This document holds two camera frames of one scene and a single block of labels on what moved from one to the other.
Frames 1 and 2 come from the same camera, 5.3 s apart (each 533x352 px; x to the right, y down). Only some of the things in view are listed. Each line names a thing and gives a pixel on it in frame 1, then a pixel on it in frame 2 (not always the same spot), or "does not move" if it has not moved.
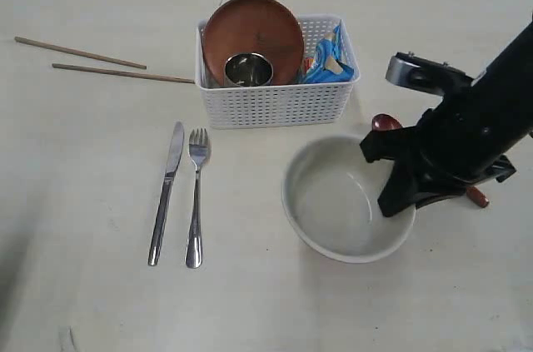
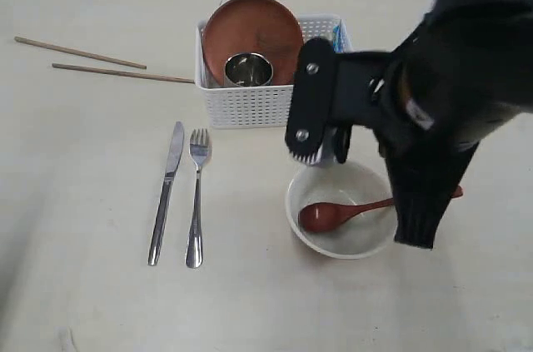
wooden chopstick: [119, 72] does not move
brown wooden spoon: [385, 121] to [322, 217]
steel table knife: [175, 155] does not move
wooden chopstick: [25, 40] does not move
